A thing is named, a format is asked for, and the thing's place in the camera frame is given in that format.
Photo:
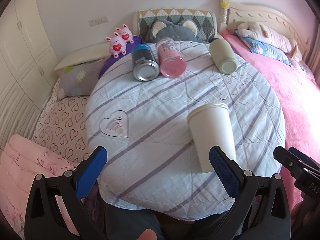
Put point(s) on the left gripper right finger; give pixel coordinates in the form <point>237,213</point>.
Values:
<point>260,210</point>

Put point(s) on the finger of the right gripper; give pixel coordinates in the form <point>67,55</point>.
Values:
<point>304,158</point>
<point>287,159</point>

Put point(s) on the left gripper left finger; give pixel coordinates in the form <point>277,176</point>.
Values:
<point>43,218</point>

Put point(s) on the white paper cup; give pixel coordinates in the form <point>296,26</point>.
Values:
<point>210,126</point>

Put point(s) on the pale green cup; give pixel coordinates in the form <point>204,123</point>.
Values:
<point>223,56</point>

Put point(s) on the pink fleece blanket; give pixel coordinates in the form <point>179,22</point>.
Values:
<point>298,95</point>

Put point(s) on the pink floral quilt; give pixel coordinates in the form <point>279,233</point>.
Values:
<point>21,161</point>

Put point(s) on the dark trousers leg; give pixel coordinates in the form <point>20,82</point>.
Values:
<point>117,223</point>

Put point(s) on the heart patterned sheet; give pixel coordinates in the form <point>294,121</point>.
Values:
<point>61,127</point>

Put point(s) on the blue cartoon pillow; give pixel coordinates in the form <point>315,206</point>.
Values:
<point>260,48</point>

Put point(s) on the striped white quilt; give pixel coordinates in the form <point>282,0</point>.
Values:
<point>152,160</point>

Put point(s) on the white dog plush toy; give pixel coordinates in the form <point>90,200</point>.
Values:
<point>260,32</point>

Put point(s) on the pink glass jar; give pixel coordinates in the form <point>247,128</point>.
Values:
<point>172,63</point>

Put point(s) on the grey flower pillow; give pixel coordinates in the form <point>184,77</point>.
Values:
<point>79,80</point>

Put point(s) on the cream wooden headboard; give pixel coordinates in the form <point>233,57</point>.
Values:
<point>232,14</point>

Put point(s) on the white wardrobe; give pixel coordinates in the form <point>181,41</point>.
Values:
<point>27,69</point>

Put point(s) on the diamond patterned bolster pillow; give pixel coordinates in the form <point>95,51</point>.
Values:
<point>204,20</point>

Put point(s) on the grey cat plush pillow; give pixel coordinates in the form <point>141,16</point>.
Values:
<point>186,30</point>

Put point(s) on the blue metal can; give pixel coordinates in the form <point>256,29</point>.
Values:
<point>145,66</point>

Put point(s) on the purple cloth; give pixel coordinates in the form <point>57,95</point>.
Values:
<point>111,60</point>

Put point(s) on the rear pink bunny plush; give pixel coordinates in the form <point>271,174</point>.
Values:
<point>125,34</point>

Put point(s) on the white wall switch panel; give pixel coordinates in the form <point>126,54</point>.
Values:
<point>98,21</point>

